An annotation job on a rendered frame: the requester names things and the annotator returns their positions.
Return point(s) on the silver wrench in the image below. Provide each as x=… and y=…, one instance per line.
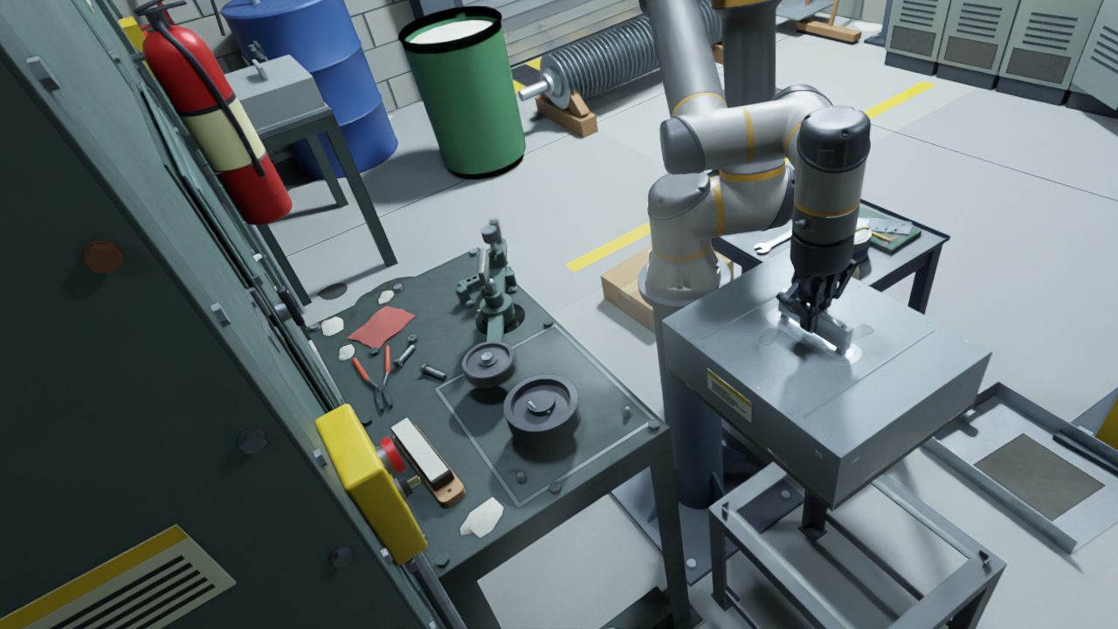
x=773, y=243

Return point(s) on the dark green machine cabinet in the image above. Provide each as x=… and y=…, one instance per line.
x=131, y=393

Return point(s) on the green clamp bracket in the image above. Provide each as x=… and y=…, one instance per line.
x=470, y=288

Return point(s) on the yellow control box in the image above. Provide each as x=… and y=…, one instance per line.
x=367, y=485

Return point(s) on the blue drum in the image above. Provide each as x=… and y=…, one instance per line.
x=349, y=87

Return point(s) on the green book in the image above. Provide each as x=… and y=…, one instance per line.
x=900, y=240

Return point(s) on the small dark grey idler pulley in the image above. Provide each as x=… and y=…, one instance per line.
x=487, y=364

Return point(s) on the dark grey mounting plate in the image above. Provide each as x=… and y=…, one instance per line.
x=603, y=402

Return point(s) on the grey belt guard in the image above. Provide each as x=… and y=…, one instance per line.
x=830, y=393

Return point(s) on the cardboard box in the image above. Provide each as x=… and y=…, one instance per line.
x=624, y=288

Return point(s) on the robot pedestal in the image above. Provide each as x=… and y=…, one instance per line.
x=694, y=437

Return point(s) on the round tin with white lid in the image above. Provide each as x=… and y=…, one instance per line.
x=863, y=245

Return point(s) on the dark green machine bench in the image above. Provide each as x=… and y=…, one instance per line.
x=437, y=288

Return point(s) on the grey locker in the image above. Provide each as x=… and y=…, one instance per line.
x=913, y=35
x=969, y=44
x=1044, y=52
x=1102, y=61

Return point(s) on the grey brush roller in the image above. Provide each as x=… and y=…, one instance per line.
x=603, y=57

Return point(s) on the dark blue side table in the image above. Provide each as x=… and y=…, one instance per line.
x=917, y=262

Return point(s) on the red fire extinguisher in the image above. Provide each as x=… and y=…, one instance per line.
x=218, y=122

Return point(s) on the green drum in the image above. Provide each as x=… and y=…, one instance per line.
x=467, y=105

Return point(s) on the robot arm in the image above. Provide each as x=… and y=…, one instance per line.
x=742, y=140

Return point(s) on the wooden block with white top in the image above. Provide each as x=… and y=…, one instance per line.
x=428, y=461

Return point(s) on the wooden base with post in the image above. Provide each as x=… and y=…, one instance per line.
x=828, y=29

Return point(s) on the grey floor tray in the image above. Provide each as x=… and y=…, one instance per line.
x=1039, y=476

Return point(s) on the wooden roller cradle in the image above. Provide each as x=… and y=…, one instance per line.
x=568, y=114

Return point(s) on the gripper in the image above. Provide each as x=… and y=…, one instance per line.
x=825, y=249

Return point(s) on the red button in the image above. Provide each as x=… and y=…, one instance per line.
x=392, y=455

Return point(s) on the dark grey small table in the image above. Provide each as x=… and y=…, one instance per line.
x=358, y=188

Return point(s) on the grey bolt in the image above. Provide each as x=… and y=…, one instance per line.
x=433, y=372
x=405, y=351

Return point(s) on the dark grey rack frame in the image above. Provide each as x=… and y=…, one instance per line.
x=978, y=594

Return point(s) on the large dark grey pulley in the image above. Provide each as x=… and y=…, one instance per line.
x=541, y=411

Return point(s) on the red rag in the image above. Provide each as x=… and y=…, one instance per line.
x=382, y=326

